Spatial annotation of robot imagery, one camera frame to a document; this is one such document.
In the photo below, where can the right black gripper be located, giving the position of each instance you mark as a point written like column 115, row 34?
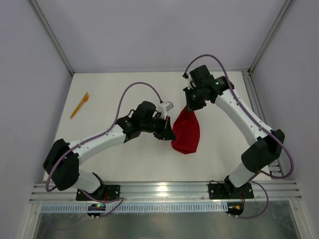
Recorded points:
column 193, row 100

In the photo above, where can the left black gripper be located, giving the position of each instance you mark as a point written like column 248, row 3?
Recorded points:
column 164, row 128

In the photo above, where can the red cloth napkin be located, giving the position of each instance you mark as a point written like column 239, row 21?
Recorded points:
column 187, row 131

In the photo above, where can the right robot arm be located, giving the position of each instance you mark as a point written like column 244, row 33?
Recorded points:
column 264, row 142

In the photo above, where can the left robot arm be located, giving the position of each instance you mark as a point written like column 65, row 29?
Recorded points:
column 62, row 164

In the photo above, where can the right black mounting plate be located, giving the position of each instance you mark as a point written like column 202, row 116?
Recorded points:
column 217, row 191

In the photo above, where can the black mounting plate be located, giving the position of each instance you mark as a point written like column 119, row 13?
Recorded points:
column 217, row 191
column 112, row 192

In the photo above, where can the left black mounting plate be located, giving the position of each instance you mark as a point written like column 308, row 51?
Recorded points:
column 112, row 192

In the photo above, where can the orange plastic fork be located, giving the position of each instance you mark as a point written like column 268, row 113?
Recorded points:
column 82, row 102

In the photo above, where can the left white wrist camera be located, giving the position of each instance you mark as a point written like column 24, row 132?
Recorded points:
column 163, row 108

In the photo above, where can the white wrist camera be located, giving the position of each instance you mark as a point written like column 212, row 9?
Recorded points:
column 163, row 108
column 200, row 75

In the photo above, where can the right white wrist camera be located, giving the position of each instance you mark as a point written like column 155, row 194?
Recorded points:
column 200, row 75

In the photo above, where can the white slotted cable duct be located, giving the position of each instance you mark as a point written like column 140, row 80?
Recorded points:
column 136, row 207

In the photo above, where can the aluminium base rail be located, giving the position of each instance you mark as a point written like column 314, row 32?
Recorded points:
column 159, row 192

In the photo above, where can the right aluminium frame post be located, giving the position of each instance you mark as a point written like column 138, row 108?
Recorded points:
column 275, row 26

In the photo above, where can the aluminium frame post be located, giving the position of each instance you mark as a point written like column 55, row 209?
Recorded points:
column 275, row 26
column 51, row 35

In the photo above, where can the left aluminium frame post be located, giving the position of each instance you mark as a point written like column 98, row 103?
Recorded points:
column 51, row 35

